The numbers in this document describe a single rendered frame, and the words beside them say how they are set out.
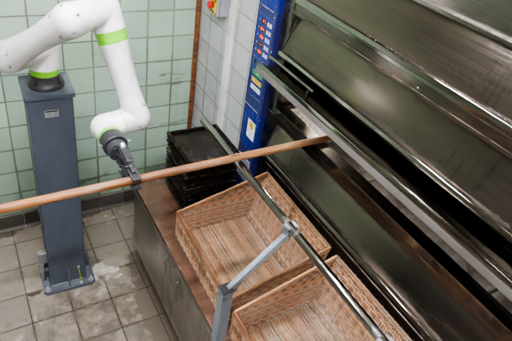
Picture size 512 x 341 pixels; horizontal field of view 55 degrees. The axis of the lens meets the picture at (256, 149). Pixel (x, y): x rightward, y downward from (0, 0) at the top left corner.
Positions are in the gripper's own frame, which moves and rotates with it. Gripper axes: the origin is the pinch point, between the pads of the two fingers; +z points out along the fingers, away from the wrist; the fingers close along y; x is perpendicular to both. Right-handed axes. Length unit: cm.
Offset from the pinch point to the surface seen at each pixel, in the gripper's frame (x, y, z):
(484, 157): -79, -39, 69
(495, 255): -70, -21, 88
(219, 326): -18, 42, 40
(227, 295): -19, 26, 40
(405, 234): -77, 2, 57
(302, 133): -78, 2, -8
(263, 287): -44, 46, 28
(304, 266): -62, 41, 29
